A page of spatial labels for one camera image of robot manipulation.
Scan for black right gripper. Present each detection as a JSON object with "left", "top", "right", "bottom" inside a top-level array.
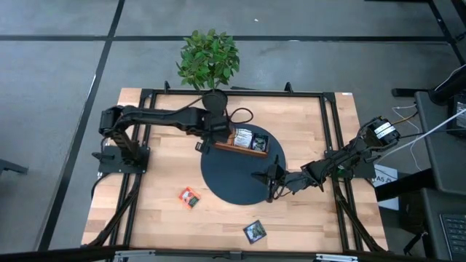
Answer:
[{"left": 250, "top": 154, "right": 309, "bottom": 203}]

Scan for white Tazo tea bag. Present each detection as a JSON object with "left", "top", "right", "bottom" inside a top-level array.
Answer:
[{"left": 234, "top": 127, "right": 254, "bottom": 148}]

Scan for dark blackcurrant tea bag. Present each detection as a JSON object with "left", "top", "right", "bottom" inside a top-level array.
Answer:
[
  {"left": 251, "top": 133, "right": 269, "bottom": 152},
  {"left": 242, "top": 220, "right": 267, "bottom": 245}
]

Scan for wooden three-compartment tray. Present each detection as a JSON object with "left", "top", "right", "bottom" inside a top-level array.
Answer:
[{"left": 213, "top": 127, "right": 271, "bottom": 159}]

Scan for dark round woven placemat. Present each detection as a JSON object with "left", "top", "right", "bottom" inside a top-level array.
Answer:
[{"left": 200, "top": 123, "right": 287, "bottom": 206}]

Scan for green potted plant black pot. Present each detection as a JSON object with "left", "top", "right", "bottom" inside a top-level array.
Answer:
[{"left": 176, "top": 28, "right": 241, "bottom": 117}]

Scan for white paper label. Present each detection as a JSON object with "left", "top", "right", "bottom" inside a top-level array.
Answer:
[{"left": 374, "top": 164, "right": 398, "bottom": 188}]

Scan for dark grey desk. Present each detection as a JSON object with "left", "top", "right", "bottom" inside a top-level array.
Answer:
[
  {"left": 421, "top": 187, "right": 466, "bottom": 262},
  {"left": 414, "top": 90, "right": 466, "bottom": 194}
]

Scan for black crossbar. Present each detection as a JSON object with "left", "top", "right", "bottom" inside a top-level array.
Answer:
[{"left": 0, "top": 245, "right": 466, "bottom": 262}]

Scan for black keyboard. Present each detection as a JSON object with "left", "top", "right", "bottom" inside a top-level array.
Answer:
[{"left": 439, "top": 213, "right": 466, "bottom": 261}]

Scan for black screen device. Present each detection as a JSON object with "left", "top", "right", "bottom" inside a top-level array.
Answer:
[{"left": 447, "top": 95, "right": 466, "bottom": 138}]

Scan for black office chair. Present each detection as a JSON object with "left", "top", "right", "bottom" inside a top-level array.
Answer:
[{"left": 391, "top": 63, "right": 466, "bottom": 107}]

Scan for black furniture leg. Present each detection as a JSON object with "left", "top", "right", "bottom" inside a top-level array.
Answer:
[{"left": 0, "top": 158, "right": 29, "bottom": 175}]

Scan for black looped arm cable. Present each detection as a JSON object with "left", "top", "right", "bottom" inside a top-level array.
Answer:
[{"left": 225, "top": 106, "right": 255, "bottom": 125}]

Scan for black aluminium table frame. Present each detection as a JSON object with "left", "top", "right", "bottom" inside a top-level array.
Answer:
[{"left": 82, "top": 80, "right": 387, "bottom": 254}]

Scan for silver metal bracket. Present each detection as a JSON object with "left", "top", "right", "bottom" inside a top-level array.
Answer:
[
  {"left": 315, "top": 253, "right": 360, "bottom": 262},
  {"left": 114, "top": 250, "right": 156, "bottom": 262}
]

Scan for yellow extension cord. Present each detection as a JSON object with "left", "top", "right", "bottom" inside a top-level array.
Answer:
[{"left": 392, "top": 111, "right": 419, "bottom": 125}]

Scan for thin white cable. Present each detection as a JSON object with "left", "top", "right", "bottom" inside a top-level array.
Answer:
[{"left": 391, "top": 103, "right": 423, "bottom": 172}]

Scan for thick white cable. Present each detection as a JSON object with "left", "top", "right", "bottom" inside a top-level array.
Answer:
[{"left": 378, "top": 108, "right": 466, "bottom": 159}]

